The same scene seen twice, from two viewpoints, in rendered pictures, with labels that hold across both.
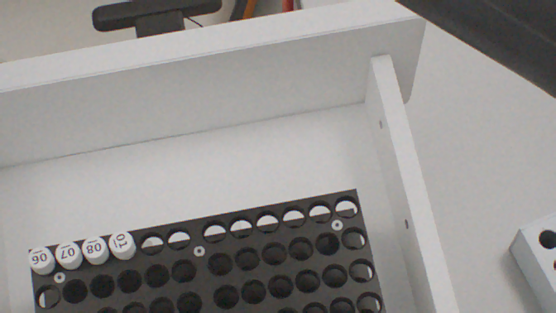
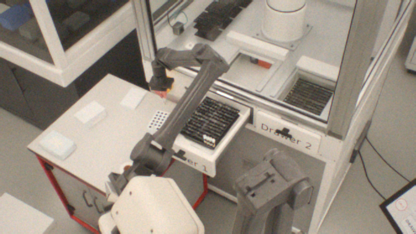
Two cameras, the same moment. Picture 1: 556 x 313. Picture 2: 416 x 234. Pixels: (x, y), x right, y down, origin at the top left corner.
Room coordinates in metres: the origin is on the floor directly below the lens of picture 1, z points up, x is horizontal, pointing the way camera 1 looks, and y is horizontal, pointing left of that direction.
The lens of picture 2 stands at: (1.01, 0.91, 2.31)
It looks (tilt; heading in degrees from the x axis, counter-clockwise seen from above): 48 degrees down; 224
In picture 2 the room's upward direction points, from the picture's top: 4 degrees counter-clockwise
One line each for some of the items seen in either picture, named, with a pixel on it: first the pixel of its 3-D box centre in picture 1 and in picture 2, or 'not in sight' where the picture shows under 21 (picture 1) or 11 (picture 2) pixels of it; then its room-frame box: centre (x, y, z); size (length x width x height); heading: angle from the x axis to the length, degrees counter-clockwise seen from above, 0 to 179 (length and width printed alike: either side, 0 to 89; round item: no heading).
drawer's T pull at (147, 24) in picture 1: (160, 27); (180, 153); (0.31, 0.07, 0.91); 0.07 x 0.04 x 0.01; 99
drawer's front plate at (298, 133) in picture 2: not in sight; (286, 132); (-0.08, 0.32, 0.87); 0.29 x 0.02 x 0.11; 99
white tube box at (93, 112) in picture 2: not in sight; (90, 115); (0.36, -0.51, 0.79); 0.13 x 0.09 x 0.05; 0
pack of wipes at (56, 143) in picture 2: not in sight; (57, 144); (0.57, -0.48, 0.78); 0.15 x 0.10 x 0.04; 98
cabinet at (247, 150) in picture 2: not in sight; (273, 112); (-0.51, -0.02, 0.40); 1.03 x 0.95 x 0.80; 99
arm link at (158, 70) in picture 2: not in sight; (158, 66); (0.14, -0.20, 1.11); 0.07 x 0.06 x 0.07; 32
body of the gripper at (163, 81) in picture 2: not in sight; (160, 78); (0.14, -0.20, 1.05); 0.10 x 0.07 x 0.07; 119
